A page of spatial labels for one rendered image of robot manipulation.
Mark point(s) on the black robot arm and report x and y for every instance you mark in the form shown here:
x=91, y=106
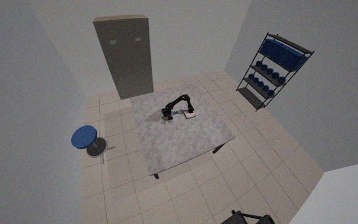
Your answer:
x=170, y=106

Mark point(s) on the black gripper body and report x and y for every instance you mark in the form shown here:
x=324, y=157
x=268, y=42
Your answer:
x=170, y=117

